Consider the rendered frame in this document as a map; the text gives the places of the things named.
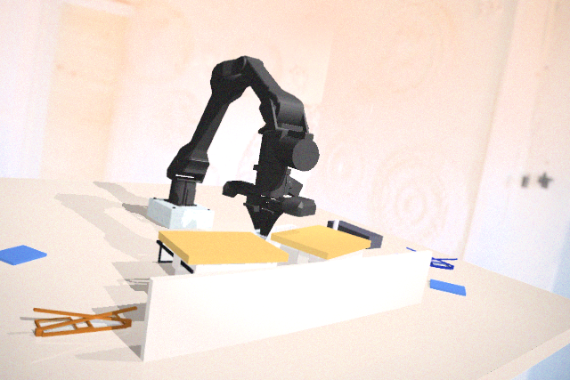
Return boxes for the white rectangular panel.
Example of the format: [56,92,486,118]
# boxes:
[140,250,433,362]

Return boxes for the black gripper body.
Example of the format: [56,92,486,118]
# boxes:
[222,159,316,217]

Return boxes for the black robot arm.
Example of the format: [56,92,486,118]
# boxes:
[164,55,320,207]

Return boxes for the blue-framed glasses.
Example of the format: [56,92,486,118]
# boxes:
[406,247,458,271]

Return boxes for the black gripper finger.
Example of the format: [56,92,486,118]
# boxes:
[260,207,284,237]
[243,202,269,230]

